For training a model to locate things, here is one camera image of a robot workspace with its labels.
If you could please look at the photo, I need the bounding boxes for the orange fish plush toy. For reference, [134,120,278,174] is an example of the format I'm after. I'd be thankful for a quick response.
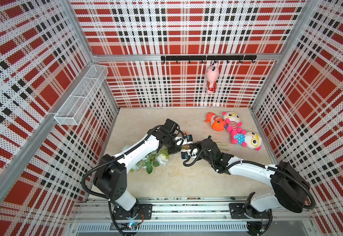
[205,112,227,132]

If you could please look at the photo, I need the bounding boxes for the pink hanging plush toy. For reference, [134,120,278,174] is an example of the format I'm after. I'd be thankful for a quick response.
[205,63,220,94]

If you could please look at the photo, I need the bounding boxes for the black hook rail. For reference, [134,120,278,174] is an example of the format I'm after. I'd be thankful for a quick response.
[161,55,257,62]

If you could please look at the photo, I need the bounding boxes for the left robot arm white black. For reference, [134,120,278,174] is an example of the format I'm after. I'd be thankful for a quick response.
[81,119,193,219]

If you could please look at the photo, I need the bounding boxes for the white blue owl plush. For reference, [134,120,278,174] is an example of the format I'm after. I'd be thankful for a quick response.
[230,130,263,151]

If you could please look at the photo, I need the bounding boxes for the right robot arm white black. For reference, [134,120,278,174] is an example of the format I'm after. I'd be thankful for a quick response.
[181,135,316,218]

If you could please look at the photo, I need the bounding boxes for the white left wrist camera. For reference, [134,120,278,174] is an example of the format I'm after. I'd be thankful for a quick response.
[175,135,193,146]

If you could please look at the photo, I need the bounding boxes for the pink striped owl plush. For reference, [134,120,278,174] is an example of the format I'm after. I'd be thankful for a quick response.
[222,112,246,137]

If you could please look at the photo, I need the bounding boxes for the white rose bouquet green stems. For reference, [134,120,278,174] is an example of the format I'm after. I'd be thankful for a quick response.
[122,142,229,175]

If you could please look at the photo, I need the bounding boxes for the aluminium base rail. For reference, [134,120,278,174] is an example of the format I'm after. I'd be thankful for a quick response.
[66,198,319,236]

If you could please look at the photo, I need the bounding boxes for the white wire mesh basket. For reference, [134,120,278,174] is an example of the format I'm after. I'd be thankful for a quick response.
[54,65,108,126]

